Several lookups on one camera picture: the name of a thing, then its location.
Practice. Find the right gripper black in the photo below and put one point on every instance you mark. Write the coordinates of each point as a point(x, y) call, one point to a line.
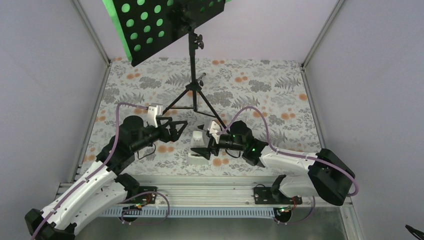
point(206, 151)

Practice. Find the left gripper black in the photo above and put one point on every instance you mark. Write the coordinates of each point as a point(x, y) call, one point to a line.
point(174, 136)

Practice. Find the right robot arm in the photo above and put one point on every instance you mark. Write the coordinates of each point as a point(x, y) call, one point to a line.
point(305, 174)

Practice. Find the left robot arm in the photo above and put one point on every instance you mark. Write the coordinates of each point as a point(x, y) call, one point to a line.
point(104, 184)

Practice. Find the floral patterned table mat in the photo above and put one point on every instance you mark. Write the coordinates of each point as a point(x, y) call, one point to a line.
point(268, 95)

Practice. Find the black perforated music stand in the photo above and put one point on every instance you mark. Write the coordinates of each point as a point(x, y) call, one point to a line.
point(160, 77)

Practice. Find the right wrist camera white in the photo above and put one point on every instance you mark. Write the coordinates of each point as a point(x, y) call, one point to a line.
point(213, 128)

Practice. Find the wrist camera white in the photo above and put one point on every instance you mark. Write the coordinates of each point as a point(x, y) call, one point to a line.
point(213, 128)
point(153, 111)

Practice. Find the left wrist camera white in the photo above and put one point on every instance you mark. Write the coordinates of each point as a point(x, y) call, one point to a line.
point(153, 111)

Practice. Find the aluminium rail frame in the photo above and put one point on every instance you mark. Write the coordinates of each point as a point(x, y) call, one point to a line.
point(203, 196)

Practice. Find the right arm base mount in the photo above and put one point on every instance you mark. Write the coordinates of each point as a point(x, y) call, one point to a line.
point(269, 196)

